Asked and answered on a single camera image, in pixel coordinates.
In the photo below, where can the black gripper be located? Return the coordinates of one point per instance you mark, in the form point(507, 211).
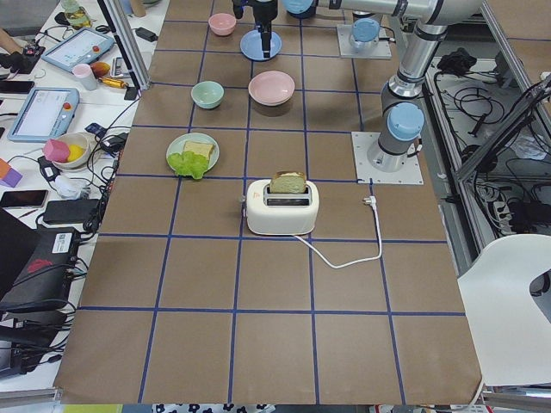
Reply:
point(266, 12)

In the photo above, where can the blue plate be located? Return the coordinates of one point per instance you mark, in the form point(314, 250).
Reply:
point(251, 46)

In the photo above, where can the pink plate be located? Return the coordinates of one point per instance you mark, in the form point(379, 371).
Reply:
point(271, 88)

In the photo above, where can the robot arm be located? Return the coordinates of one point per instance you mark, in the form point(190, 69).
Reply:
point(403, 119)
point(238, 7)

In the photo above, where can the pink bowl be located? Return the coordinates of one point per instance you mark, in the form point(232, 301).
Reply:
point(222, 24)

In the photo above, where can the green bowl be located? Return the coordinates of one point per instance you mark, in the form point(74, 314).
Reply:
point(207, 94)

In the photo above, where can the black power adapter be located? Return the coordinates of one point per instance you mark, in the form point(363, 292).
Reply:
point(146, 34)

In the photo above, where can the bread slice on plate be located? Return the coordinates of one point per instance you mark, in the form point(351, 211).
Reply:
point(199, 148)

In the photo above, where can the green plate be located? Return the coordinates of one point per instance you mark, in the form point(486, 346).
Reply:
point(177, 145)

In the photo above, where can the bread slice in toaster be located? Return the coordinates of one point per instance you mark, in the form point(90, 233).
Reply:
point(288, 182)

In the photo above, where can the green lettuce leaf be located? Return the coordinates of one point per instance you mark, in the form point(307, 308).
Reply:
point(188, 163)

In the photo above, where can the white toaster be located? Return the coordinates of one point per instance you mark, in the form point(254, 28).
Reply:
point(271, 214)

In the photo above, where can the teach pendant tablet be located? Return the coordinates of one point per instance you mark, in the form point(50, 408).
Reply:
point(84, 47)
point(45, 114)

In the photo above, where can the pink cup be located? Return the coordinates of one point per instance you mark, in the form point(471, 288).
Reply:
point(85, 75)

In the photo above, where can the beige bowl with toys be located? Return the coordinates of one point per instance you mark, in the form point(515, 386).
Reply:
point(69, 151)

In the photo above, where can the white chair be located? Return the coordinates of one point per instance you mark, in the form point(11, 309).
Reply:
point(511, 334)

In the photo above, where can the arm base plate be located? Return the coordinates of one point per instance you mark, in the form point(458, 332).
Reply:
point(378, 48)
point(375, 166)

